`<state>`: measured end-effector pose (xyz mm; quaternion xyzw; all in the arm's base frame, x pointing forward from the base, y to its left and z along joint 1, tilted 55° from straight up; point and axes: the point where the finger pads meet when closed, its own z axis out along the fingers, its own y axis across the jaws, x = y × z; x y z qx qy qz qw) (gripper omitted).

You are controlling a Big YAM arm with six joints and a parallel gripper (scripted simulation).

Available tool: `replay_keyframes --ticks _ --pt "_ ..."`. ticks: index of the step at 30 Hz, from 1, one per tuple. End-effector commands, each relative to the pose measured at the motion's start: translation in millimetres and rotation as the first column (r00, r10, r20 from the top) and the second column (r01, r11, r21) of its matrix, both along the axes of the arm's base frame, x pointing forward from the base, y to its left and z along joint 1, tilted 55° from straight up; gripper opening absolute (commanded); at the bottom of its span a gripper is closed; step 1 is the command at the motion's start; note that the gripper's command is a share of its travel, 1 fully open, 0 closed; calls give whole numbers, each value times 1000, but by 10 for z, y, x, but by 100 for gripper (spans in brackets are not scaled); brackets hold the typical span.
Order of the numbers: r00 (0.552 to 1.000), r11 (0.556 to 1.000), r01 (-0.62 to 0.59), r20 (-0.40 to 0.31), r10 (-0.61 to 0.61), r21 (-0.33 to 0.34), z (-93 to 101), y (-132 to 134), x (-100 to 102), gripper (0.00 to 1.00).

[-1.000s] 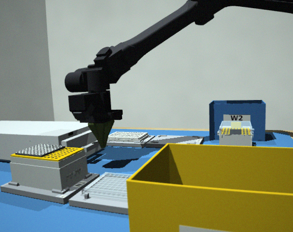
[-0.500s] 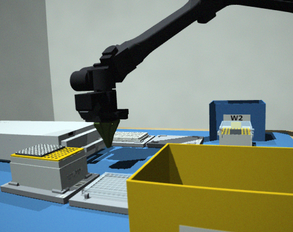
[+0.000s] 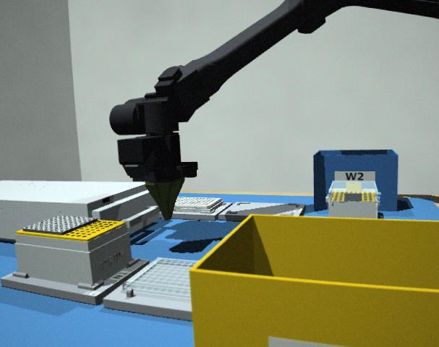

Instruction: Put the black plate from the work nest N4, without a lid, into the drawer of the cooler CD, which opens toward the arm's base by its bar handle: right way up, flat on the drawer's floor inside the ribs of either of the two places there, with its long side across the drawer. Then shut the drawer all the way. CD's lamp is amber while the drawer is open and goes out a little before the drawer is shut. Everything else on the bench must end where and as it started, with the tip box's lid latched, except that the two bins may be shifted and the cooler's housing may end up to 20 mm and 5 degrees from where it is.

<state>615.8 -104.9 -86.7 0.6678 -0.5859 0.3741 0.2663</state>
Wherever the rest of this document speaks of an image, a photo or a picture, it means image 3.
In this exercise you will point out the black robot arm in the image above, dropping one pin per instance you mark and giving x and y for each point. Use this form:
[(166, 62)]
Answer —
[(184, 89)]

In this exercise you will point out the blue open-top bin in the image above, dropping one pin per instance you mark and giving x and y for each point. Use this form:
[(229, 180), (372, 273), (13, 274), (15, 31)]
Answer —
[(380, 166)]

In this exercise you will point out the yellow open-top bin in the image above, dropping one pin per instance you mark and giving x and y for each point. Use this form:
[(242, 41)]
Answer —
[(233, 305)]

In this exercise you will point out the blue bench mat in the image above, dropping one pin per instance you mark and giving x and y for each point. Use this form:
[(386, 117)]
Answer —
[(35, 320)]

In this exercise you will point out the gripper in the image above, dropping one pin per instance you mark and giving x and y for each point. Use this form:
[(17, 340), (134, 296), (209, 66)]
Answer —
[(169, 180)]

